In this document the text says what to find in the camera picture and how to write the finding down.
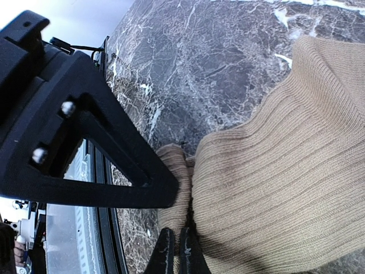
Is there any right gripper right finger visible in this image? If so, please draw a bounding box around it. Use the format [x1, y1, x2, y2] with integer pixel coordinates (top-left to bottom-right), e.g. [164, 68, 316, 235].
[179, 227, 211, 274]

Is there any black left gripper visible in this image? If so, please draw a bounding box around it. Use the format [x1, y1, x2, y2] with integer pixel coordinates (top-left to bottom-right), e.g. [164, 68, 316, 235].
[1, 10, 75, 140]

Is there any brown sock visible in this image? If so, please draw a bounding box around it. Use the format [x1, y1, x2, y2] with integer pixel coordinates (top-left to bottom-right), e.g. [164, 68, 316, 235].
[157, 36, 364, 273]

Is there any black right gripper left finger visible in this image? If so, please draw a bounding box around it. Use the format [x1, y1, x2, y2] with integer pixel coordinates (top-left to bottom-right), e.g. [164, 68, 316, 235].
[144, 228, 175, 274]

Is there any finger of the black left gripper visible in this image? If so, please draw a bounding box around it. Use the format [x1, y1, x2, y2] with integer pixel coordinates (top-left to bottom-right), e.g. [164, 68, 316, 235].
[1, 52, 179, 208]

